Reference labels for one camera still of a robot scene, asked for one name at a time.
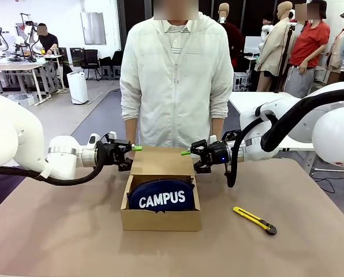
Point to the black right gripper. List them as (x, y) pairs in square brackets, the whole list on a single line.
[(218, 153)]

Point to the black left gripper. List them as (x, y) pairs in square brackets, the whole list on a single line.
[(110, 154)]

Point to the navy zipper pouch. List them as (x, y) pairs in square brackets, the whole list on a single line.
[(160, 199)]

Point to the person's right forearm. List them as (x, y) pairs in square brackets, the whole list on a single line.
[(131, 131)]

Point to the person's left forearm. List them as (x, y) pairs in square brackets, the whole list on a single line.
[(217, 127)]

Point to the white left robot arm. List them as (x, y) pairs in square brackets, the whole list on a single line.
[(4, 135)]

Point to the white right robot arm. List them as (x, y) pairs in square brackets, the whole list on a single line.
[(333, 135)]

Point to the brown cardboard box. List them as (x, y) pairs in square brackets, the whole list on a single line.
[(160, 222)]

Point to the person in white jacket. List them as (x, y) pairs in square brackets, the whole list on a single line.
[(175, 86)]

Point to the yellow utility knife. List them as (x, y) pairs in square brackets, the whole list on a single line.
[(252, 219)]

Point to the white air purifier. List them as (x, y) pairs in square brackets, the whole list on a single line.
[(77, 88)]

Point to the clear storage bin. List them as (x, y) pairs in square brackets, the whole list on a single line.
[(22, 100)]

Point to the mannequin in dark red top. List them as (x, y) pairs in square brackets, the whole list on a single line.
[(235, 37)]

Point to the mannequin in beige jacket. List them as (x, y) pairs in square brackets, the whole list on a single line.
[(276, 49)]

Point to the man in black shirt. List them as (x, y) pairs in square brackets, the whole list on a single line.
[(48, 40)]

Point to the wooden workbench table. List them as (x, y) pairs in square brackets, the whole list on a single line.
[(13, 69)]

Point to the figure in red shirt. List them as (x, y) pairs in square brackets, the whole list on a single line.
[(310, 43)]

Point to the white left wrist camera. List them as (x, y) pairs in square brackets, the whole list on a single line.
[(93, 139)]

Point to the grey wall panel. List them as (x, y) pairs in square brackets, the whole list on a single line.
[(93, 28)]

